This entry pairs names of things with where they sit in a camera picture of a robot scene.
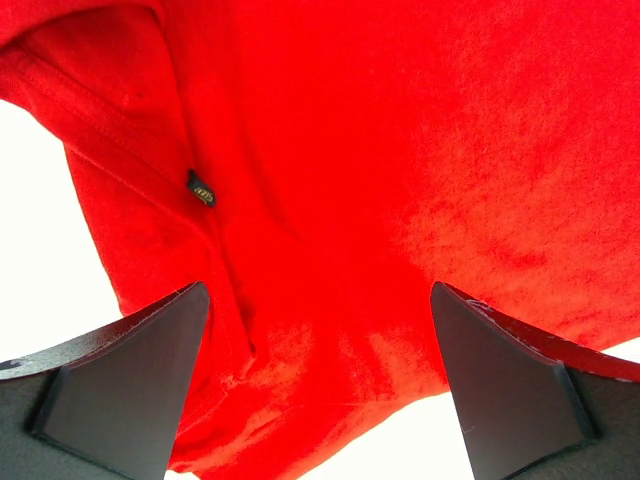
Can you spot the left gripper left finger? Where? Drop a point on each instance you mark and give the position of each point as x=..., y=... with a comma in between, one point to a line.
x=106, y=404

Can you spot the red t shirt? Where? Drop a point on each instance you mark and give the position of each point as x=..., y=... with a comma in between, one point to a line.
x=319, y=165

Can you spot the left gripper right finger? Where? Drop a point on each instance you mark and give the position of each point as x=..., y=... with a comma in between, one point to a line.
x=530, y=404

